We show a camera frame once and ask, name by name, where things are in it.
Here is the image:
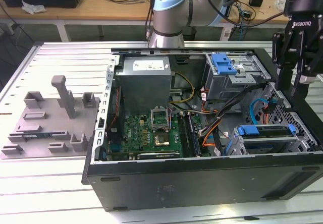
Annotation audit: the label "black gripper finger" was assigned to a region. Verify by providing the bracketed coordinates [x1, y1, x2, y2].
[272, 31, 295, 91]
[292, 29, 323, 98]

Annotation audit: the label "orange power wire black plug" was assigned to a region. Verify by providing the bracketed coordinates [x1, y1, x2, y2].
[261, 99, 284, 127]

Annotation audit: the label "hard disk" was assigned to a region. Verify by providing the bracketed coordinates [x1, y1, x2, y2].
[224, 124, 296, 157]

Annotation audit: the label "metal disk bay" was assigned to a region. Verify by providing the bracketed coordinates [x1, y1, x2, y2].
[224, 124, 317, 156]

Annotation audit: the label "blue drive latch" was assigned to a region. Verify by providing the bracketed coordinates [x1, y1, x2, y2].
[211, 53, 238, 75]

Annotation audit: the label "metal optical drive cage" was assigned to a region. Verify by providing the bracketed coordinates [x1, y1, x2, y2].
[204, 53, 272, 103]

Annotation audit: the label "black bin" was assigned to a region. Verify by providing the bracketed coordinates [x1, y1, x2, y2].
[183, 26, 197, 42]

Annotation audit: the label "installed RAM stick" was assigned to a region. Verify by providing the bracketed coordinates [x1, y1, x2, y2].
[186, 113, 202, 156]

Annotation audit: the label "black RAM slot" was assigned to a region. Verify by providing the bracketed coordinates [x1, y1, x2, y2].
[177, 112, 192, 157]

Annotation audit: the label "metal socket cover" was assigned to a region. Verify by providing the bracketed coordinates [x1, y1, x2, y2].
[150, 107, 172, 131]

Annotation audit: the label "grey power supply unit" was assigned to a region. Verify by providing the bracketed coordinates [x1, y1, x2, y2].
[114, 56, 173, 108]

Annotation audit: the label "CPU socket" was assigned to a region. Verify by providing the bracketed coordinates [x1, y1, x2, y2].
[153, 132, 170, 146]

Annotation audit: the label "black graphics card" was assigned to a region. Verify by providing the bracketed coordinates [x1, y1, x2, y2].
[137, 152, 181, 159]

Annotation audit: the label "black PC case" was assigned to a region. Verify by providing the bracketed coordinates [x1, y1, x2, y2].
[81, 46, 323, 212]

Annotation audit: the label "green motherboard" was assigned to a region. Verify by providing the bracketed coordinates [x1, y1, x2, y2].
[107, 113, 210, 159]

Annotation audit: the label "wooden desk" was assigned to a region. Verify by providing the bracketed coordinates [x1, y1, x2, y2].
[0, 0, 288, 30]

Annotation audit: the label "grey parts rack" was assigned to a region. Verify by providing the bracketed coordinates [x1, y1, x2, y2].
[0, 75, 101, 160]

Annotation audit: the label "crumpled white plastic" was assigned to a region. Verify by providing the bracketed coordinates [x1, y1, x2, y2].
[21, 0, 47, 15]

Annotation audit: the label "green RAM stick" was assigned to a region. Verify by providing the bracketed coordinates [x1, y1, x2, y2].
[22, 132, 55, 138]

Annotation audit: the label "blue data wire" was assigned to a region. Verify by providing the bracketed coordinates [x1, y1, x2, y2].
[249, 97, 268, 126]

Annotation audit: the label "black sleeved cable bundle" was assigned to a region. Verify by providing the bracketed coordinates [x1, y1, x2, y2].
[213, 82, 270, 120]

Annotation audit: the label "yellow wires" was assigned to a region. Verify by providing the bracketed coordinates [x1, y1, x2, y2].
[168, 72, 195, 110]

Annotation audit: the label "orange wire bundle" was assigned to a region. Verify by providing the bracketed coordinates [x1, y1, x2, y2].
[198, 118, 223, 149]

